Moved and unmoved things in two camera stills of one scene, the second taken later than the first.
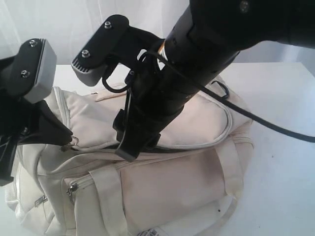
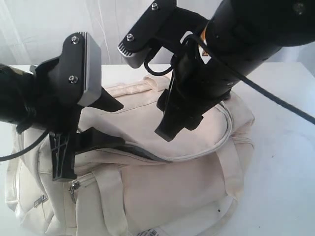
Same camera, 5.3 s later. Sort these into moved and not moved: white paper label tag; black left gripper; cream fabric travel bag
Moved: black left gripper
Not moved: cream fabric travel bag; white paper label tag
